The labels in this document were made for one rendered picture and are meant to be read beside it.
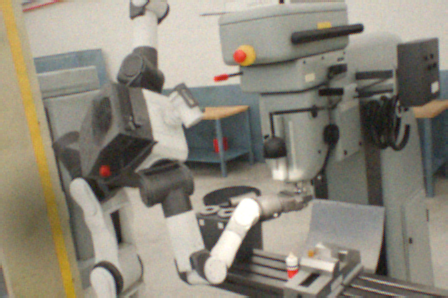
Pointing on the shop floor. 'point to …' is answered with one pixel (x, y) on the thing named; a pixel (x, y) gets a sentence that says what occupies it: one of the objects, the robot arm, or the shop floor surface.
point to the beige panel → (29, 178)
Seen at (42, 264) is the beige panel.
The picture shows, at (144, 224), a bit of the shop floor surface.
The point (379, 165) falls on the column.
